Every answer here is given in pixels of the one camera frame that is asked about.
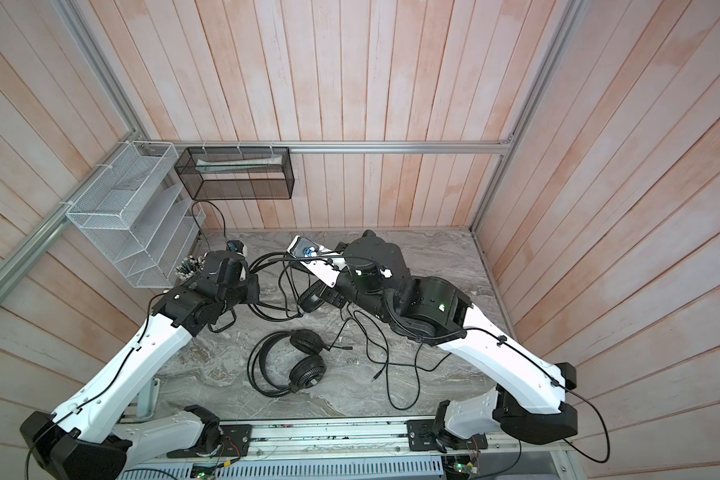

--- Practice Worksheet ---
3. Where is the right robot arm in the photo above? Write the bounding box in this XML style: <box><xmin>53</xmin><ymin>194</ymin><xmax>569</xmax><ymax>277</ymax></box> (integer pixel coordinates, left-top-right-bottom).
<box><xmin>295</xmin><ymin>231</ymin><xmax>578</xmax><ymax>445</ymax></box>

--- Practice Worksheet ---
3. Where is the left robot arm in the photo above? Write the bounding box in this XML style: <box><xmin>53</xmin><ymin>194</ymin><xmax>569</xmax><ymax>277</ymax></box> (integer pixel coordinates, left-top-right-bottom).
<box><xmin>20</xmin><ymin>240</ymin><xmax>259</xmax><ymax>479</ymax></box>

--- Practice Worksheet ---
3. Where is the clear cup of pencils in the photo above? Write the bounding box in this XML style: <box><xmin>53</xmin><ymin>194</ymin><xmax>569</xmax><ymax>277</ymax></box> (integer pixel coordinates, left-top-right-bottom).
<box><xmin>174</xmin><ymin>255</ymin><xmax>205</xmax><ymax>282</ymax></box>

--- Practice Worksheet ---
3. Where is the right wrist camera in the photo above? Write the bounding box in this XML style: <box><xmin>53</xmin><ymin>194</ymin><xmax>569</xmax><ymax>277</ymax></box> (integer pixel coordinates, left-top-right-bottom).
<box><xmin>286</xmin><ymin>235</ymin><xmax>346</xmax><ymax>288</ymax></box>

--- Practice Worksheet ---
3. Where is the black mesh wall basket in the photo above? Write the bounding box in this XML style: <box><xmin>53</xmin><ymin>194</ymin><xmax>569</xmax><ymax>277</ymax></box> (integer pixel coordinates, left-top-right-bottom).
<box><xmin>174</xmin><ymin>146</ymin><xmax>295</xmax><ymax>201</ymax></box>

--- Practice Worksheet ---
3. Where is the white wire mesh shelf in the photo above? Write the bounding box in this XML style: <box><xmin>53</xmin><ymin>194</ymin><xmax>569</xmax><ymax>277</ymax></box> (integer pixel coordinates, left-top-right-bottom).
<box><xmin>67</xmin><ymin>141</ymin><xmax>205</xmax><ymax>289</ymax></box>

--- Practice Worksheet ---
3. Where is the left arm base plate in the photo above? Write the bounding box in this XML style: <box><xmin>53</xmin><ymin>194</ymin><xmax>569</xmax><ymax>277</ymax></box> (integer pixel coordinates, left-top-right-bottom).
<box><xmin>166</xmin><ymin>424</ymin><xmax>252</xmax><ymax>459</ymax></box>

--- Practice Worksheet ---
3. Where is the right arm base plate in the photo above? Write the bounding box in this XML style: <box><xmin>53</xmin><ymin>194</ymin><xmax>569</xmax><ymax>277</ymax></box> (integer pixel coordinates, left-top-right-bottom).
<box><xmin>405</xmin><ymin>418</ymin><xmax>488</xmax><ymax>453</ymax></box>

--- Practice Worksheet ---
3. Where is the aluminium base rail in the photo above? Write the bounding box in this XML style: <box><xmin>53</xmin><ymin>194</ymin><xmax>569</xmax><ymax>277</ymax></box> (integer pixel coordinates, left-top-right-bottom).
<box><xmin>74</xmin><ymin>412</ymin><xmax>577</xmax><ymax>466</ymax></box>

